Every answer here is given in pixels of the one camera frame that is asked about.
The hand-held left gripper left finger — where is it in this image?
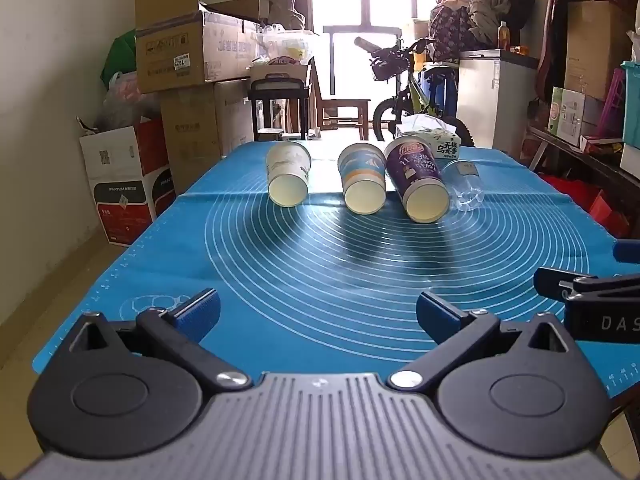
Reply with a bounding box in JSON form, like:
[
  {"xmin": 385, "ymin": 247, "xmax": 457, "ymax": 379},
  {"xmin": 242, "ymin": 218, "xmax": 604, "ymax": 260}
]
[{"xmin": 65, "ymin": 288, "xmax": 253, "ymax": 392}]

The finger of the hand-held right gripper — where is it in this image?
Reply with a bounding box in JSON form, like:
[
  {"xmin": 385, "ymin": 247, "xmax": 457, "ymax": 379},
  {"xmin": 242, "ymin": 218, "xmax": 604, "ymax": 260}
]
[
  {"xmin": 613, "ymin": 239, "xmax": 640, "ymax": 264},
  {"xmin": 533, "ymin": 267, "xmax": 601, "ymax": 303}
]

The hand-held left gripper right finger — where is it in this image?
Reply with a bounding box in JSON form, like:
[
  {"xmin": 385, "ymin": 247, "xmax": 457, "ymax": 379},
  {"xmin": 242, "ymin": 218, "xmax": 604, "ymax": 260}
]
[{"xmin": 387, "ymin": 291, "xmax": 576, "ymax": 392}]

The clear plastic cup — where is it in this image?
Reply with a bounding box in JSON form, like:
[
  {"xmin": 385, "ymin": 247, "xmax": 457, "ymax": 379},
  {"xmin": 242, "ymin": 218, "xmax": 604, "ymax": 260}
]
[{"xmin": 442, "ymin": 159, "xmax": 486, "ymax": 214}]

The purple paper cup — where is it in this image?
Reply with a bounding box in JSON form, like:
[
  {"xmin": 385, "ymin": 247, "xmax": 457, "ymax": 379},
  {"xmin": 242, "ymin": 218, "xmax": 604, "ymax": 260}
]
[{"xmin": 383, "ymin": 136, "xmax": 451, "ymax": 224}]

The blue and white paper cup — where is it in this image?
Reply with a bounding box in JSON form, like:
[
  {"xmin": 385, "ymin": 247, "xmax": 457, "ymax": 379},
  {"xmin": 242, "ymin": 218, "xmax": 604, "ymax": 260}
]
[{"xmin": 337, "ymin": 142, "xmax": 387, "ymax": 215}]

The white and green paper cup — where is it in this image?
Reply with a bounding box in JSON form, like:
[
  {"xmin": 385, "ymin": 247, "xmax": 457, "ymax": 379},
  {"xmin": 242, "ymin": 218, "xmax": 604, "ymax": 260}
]
[{"xmin": 265, "ymin": 140, "xmax": 312, "ymax": 207}]

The red bag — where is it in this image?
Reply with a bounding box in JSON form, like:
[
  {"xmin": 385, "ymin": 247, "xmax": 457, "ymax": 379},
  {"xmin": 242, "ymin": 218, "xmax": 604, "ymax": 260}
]
[{"xmin": 541, "ymin": 174, "xmax": 632, "ymax": 239}]

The dark wooden side table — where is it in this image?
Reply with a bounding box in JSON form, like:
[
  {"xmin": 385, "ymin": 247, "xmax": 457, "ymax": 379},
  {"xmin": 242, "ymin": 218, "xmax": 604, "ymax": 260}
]
[{"xmin": 525, "ymin": 125, "xmax": 640, "ymax": 213}]

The blue silicone baking mat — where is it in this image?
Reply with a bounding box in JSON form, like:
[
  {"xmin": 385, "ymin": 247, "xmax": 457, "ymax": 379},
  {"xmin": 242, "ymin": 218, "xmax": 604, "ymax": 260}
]
[{"xmin": 32, "ymin": 139, "xmax": 640, "ymax": 401}]

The teal storage bin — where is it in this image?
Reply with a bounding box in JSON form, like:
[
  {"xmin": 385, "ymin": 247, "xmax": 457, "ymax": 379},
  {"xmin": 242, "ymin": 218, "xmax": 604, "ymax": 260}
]
[{"xmin": 620, "ymin": 60, "xmax": 640, "ymax": 149}]

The pink plastic rack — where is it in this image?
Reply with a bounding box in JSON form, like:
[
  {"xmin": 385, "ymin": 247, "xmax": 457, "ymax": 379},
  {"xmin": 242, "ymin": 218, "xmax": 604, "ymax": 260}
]
[{"xmin": 602, "ymin": 67, "xmax": 629, "ymax": 139}]

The white and red appliance box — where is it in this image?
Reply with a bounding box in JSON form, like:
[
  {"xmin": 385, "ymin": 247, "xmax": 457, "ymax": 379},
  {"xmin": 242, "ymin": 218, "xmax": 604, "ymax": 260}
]
[{"xmin": 78, "ymin": 117, "xmax": 176, "ymax": 247}]

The white and green carton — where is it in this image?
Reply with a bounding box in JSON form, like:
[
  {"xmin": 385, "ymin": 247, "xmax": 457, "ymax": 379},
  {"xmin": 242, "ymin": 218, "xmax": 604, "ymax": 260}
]
[{"xmin": 548, "ymin": 87, "xmax": 586, "ymax": 149}]

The green and white tissue box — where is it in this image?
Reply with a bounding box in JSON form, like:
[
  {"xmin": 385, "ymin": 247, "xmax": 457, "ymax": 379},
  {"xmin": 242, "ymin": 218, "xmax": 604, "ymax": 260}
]
[{"xmin": 394, "ymin": 114, "xmax": 464, "ymax": 160}]

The tall brown cardboard box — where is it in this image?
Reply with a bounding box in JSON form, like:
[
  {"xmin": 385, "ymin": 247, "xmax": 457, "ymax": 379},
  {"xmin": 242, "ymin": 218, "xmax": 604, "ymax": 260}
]
[{"xmin": 160, "ymin": 79, "xmax": 256, "ymax": 196}]

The white chest freezer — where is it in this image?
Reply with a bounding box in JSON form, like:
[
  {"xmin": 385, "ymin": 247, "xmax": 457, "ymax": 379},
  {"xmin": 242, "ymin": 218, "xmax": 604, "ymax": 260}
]
[{"xmin": 456, "ymin": 48, "xmax": 539, "ymax": 159}]

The green and black bicycle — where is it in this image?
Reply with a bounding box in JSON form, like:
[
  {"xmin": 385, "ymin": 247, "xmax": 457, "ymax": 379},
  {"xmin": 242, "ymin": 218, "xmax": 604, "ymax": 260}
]
[{"xmin": 353, "ymin": 36, "xmax": 475, "ymax": 149}]

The blue water barrel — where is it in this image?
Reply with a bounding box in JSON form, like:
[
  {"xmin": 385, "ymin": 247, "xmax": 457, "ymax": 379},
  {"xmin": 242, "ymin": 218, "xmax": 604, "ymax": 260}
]
[{"xmin": 420, "ymin": 62, "xmax": 459, "ymax": 119}]

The translucent plastic bag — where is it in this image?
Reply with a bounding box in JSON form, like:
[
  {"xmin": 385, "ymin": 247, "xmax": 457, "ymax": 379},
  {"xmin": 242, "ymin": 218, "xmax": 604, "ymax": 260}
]
[{"xmin": 101, "ymin": 72, "xmax": 162, "ymax": 132}]

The wooden stool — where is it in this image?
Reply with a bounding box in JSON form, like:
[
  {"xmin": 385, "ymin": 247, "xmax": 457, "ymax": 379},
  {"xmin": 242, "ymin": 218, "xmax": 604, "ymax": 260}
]
[{"xmin": 319, "ymin": 95, "xmax": 371, "ymax": 141}]

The large open cardboard box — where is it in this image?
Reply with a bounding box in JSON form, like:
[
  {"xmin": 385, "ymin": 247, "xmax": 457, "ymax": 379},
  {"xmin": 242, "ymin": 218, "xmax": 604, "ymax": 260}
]
[{"xmin": 134, "ymin": 0, "xmax": 262, "ymax": 94}]

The green bag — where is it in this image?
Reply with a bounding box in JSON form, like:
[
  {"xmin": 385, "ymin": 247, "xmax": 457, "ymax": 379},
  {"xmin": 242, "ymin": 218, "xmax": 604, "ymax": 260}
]
[{"xmin": 100, "ymin": 29, "xmax": 138, "ymax": 87}]

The floral fabric bag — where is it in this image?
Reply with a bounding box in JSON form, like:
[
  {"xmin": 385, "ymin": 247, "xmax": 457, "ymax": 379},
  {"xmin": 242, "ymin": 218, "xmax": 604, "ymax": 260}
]
[{"xmin": 428, "ymin": 2, "xmax": 484, "ymax": 64}]

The pile of clear plastic bags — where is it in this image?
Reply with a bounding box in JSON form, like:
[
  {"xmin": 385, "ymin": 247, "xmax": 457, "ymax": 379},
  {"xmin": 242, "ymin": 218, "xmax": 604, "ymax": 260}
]
[{"xmin": 256, "ymin": 26, "xmax": 317, "ymax": 67}]

